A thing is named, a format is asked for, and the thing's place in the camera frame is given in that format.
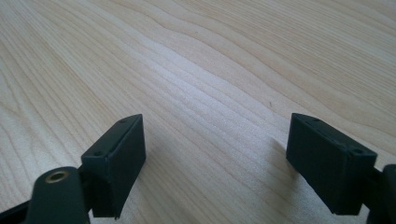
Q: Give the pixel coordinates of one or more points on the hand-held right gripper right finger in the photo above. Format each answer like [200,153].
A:
[330,161]

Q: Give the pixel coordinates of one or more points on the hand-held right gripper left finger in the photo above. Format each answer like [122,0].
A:
[116,161]

